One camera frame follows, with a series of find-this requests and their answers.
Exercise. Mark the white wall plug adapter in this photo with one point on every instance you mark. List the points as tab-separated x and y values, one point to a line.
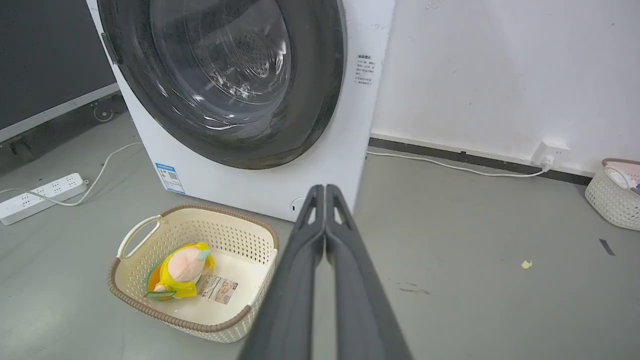
549	153

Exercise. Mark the round dark washing machine door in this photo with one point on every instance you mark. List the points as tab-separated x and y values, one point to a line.
225	85

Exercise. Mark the paper label sheet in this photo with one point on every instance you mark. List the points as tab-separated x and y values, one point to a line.
218	289

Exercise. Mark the black tape strip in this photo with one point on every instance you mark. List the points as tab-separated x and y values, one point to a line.
606	246

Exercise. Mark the yellow plush doll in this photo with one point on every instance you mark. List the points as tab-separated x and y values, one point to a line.
181	271

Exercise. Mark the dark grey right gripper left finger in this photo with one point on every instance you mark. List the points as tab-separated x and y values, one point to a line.
287	300

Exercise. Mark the dark rolling board with frame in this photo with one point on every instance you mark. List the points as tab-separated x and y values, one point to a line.
45	65

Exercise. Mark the white woven basket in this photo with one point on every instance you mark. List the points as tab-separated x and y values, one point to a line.
612	197

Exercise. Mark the yellow paper scrap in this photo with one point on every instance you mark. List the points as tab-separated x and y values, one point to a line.
526	264

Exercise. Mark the white power strip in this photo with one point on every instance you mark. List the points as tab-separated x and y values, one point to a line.
40	196

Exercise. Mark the white front-load washing machine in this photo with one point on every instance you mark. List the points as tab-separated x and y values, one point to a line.
330	150

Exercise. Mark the cream perforated laundry basket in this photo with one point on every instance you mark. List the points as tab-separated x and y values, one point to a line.
150	280

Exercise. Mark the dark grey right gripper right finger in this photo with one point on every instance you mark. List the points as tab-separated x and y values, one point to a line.
362	300

